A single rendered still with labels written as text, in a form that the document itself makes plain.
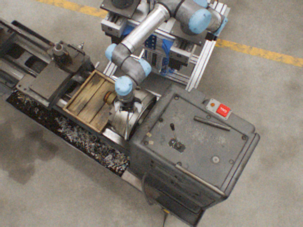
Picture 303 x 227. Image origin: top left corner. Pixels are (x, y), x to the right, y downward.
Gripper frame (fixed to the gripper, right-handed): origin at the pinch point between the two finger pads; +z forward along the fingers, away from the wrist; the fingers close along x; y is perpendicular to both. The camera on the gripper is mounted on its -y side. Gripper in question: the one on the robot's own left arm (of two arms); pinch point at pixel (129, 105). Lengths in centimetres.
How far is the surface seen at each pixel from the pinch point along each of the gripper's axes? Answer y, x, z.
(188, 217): 56, 41, 74
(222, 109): -2, 51, 6
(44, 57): -47, -67, 45
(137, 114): 3.0, 4.2, 7.3
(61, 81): -25, -49, 33
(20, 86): -23, -78, 39
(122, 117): 4.1, -4.1, 9.4
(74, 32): -123, -77, 138
